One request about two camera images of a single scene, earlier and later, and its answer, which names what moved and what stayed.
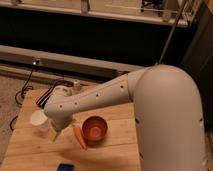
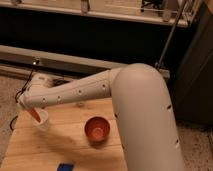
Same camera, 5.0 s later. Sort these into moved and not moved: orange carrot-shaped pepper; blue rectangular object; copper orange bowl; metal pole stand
Moved: orange carrot-shaped pepper
Not moved: blue rectangular object; copper orange bowl; metal pole stand
